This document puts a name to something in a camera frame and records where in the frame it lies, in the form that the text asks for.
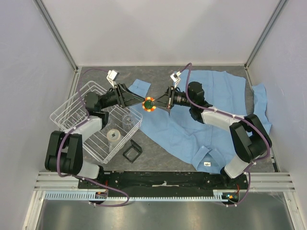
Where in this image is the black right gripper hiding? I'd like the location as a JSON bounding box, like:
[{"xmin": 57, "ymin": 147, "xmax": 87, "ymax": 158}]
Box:
[{"xmin": 151, "ymin": 86, "xmax": 194, "ymax": 109}]

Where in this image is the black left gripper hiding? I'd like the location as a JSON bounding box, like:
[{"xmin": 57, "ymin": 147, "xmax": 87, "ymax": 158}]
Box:
[{"xmin": 99, "ymin": 83, "xmax": 144, "ymax": 109}]

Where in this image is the light blue button shirt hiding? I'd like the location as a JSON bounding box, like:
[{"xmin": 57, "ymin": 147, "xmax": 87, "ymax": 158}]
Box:
[{"xmin": 131, "ymin": 69, "xmax": 272, "ymax": 173}]

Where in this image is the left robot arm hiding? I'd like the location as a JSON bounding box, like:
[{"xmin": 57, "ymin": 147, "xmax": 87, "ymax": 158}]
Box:
[{"xmin": 45, "ymin": 84, "xmax": 145, "ymax": 188}]

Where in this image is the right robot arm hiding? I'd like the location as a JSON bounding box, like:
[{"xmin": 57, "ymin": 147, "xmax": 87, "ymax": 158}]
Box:
[{"xmin": 149, "ymin": 81, "xmax": 272, "ymax": 189}]

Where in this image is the clear glass with base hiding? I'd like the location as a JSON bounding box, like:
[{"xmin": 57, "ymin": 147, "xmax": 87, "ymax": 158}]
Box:
[{"xmin": 122, "ymin": 114, "xmax": 135, "ymax": 133}]

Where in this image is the clear drinking glass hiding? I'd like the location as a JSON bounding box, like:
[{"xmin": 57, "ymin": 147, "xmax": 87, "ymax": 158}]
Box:
[{"xmin": 106, "ymin": 129, "xmax": 122, "ymax": 153}]

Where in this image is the white wire dish rack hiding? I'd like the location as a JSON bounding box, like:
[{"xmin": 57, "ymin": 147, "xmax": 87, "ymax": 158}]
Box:
[{"xmin": 50, "ymin": 81, "xmax": 142, "ymax": 164}]

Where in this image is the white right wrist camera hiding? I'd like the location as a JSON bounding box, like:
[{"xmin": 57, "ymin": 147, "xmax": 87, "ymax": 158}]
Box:
[{"xmin": 170, "ymin": 71, "xmax": 181, "ymax": 88}]

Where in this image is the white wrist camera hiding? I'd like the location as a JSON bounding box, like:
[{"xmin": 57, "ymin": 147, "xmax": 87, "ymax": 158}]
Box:
[
  {"xmin": 106, "ymin": 70, "xmax": 119, "ymax": 88},
  {"xmin": 170, "ymin": 71, "xmax": 181, "ymax": 88}
]

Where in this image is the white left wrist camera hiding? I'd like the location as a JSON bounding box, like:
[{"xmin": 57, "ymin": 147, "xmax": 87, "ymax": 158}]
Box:
[{"xmin": 106, "ymin": 70, "xmax": 119, "ymax": 88}]

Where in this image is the small black square frame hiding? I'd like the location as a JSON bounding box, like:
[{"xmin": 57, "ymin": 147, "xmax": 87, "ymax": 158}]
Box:
[{"xmin": 122, "ymin": 139, "xmax": 142, "ymax": 163}]

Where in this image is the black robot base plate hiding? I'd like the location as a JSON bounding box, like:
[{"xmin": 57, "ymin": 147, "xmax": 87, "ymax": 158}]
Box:
[{"xmin": 77, "ymin": 170, "xmax": 251, "ymax": 198}]

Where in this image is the light blue cable duct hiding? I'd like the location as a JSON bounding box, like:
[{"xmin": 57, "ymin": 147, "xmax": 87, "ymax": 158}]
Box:
[{"xmin": 44, "ymin": 191, "xmax": 225, "ymax": 202}]

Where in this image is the aluminium frame rail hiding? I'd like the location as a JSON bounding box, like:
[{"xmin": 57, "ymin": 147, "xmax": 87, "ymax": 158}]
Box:
[{"xmin": 23, "ymin": 171, "xmax": 82, "ymax": 230}]

